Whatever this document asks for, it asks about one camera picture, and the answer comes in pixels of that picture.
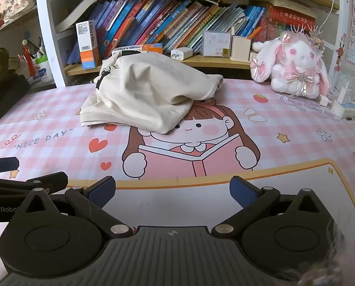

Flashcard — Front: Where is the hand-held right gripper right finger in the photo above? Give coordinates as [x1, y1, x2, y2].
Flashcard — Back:
[211, 176, 334, 239]

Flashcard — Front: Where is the cream t-shirt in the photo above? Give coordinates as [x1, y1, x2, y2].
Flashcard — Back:
[80, 52, 225, 134]

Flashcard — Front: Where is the person's fuzzy pale sleeve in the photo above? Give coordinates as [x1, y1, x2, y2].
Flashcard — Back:
[297, 217, 355, 286]

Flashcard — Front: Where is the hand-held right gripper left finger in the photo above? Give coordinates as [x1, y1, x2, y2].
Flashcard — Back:
[11, 176, 134, 239]

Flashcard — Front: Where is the orange pen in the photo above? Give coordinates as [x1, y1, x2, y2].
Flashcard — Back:
[246, 26, 263, 40]

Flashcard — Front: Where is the red bottle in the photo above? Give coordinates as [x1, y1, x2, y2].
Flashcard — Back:
[22, 39, 35, 76]

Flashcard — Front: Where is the row of colourful books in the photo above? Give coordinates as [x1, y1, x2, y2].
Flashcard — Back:
[56, 0, 318, 64]

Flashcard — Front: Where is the tall white orange carton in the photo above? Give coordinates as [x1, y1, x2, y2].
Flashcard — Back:
[75, 20, 102, 69]

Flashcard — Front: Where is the beige pen holder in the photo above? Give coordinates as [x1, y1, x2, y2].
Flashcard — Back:
[231, 35, 252, 62]

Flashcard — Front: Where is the white labelled box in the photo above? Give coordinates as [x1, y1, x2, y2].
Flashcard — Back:
[203, 31, 232, 57]

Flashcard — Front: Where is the white wooden bookshelf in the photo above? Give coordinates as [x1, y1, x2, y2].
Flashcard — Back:
[35, 0, 354, 88]

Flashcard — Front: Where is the white jar with blue label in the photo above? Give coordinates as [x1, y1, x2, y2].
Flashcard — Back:
[33, 56, 54, 85]

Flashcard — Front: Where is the white charger block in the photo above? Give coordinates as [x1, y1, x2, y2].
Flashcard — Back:
[171, 48, 193, 60]

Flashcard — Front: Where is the white pink bunny plush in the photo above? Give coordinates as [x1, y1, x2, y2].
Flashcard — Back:
[250, 27, 330, 99]

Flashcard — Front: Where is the long white orange carton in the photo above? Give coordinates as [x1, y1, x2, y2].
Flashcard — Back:
[111, 43, 163, 57]

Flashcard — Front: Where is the pink checked cartoon desk mat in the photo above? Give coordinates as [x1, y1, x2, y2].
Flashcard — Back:
[0, 77, 355, 286]

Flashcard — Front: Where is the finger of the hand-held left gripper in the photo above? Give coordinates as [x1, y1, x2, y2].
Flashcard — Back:
[0, 171, 68, 198]
[0, 157, 20, 174]

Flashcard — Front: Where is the white power strip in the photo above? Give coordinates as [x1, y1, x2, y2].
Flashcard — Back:
[332, 100, 355, 119]

